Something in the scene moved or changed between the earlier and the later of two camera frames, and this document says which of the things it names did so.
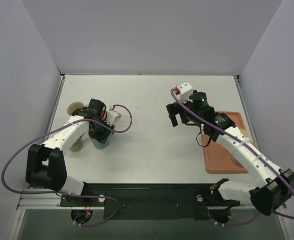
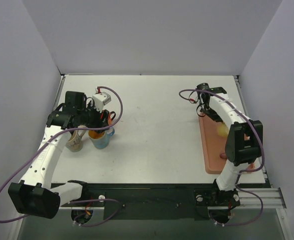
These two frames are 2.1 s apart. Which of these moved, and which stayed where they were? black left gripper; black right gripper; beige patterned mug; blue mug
Moved: black right gripper; black left gripper
Stayed: blue mug; beige patterned mug
